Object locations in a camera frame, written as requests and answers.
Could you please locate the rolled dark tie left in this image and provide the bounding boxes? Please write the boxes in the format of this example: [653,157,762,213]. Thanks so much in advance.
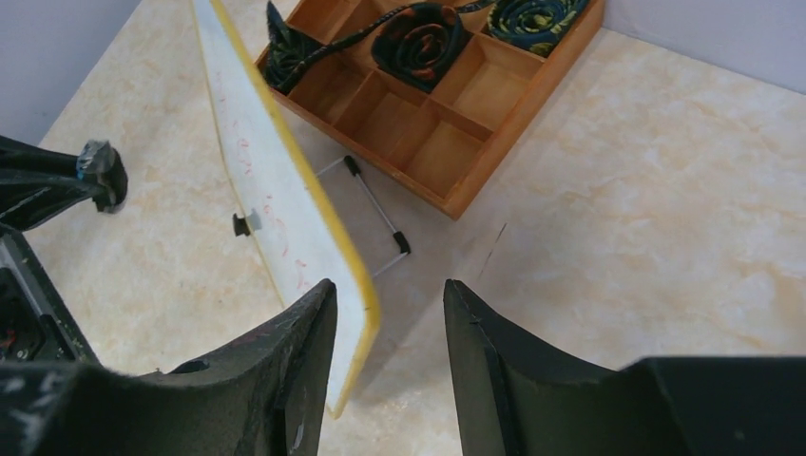
[260,1,323,95]

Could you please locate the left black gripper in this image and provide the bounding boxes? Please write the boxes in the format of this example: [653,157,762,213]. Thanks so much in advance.
[1,136,128,232]

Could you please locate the rolled dark tie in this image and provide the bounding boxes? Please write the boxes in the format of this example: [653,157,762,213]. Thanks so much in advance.
[297,1,493,93]
[487,0,589,58]
[260,1,323,95]

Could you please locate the rolled dark tie right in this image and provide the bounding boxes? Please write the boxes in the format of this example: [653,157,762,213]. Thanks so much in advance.
[487,0,589,58]

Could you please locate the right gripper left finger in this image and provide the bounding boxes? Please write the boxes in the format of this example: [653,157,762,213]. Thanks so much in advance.
[1,279,337,455]

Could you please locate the rolled dark tie front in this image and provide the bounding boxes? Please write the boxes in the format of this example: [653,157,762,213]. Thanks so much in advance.
[297,1,493,93]

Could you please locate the wooden compartment tray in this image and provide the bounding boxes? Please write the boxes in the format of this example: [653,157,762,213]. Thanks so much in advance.
[270,1,605,219]

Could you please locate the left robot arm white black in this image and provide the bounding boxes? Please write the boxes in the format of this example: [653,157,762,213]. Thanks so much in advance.
[1,137,128,364]

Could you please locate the whiteboard with yellow frame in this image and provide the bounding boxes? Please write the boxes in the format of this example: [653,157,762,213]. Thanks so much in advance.
[191,0,381,419]

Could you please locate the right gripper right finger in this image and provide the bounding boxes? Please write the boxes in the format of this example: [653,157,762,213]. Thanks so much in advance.
[443,279,805,455]

